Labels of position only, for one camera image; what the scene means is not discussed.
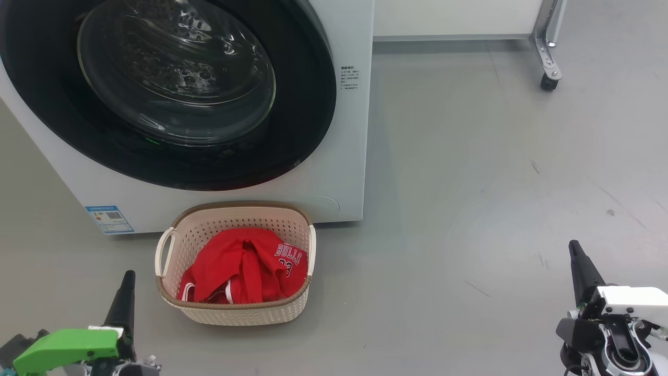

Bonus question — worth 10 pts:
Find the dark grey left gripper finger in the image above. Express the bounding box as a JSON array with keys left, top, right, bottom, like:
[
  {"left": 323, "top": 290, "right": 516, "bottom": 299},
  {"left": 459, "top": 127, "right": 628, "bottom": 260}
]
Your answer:
[{"left": 103, "top": 270, "right": 137, "bottom": 361}]

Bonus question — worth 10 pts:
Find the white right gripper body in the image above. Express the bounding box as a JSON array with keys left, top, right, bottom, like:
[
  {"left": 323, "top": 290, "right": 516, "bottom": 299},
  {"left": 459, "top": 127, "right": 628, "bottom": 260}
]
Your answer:
[{"left": 574, "top": 286, "right": 668, "bottom": 330}]

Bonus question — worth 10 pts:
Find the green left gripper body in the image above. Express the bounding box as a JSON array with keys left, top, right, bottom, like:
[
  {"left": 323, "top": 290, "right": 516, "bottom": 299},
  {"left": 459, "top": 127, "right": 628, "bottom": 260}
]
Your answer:
[{"left": 13, "top": 328, "right": 121, "bottom": 376}]

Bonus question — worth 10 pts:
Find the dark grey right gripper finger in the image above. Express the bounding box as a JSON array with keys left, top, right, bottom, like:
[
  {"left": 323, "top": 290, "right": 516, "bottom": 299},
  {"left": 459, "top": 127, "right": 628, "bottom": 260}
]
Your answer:
[{"left": 568, "top": 240, "right": 607, "bottom": 309}]

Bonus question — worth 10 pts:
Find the red Bulls basketball jersey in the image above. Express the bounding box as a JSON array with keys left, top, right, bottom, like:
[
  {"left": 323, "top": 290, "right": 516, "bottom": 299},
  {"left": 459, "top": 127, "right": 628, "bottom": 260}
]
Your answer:
[{"left": 177, "top": 228, "right": 308, "bottom": 305}]

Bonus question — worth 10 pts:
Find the round black glass washer door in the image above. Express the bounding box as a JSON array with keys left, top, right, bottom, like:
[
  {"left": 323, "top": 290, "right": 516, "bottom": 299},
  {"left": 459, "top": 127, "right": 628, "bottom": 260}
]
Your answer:
[{"left": 0, "top": 0, "right": 337, "bottom": 192}]

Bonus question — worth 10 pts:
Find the cream perforated laundry basket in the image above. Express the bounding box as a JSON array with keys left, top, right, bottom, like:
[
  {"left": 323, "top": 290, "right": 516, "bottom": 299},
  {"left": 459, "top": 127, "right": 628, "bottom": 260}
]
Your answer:
[{"left": 154, "top": 202, "right": 317, "bottom": 327}]

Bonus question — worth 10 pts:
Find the white front-load washing machine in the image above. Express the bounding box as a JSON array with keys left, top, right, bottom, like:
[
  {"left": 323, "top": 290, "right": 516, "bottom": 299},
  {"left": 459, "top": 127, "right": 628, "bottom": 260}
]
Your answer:
[{"left": 0, "top": 0, "right": 375, "bottom": 236}]

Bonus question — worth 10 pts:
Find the blue energy label sticker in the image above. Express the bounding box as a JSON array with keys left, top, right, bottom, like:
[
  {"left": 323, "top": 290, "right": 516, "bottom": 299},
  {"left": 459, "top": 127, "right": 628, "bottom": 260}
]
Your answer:
[{"left": 85, "top": 205, "right": 135, "bottom": 235}]

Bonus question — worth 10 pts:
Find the metal leg with caster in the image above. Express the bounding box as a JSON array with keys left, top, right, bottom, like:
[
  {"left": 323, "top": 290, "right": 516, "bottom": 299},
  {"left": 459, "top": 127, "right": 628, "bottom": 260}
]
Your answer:
[{"left": 530, "top": 0, "right": 567, "bottom": 92}]

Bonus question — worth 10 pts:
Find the white panel on legs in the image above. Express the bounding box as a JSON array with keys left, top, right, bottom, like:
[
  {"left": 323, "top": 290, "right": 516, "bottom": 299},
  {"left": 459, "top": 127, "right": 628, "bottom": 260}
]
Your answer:
[{"left": 373, "top": 0, "right": 546, "bottom": 42}]

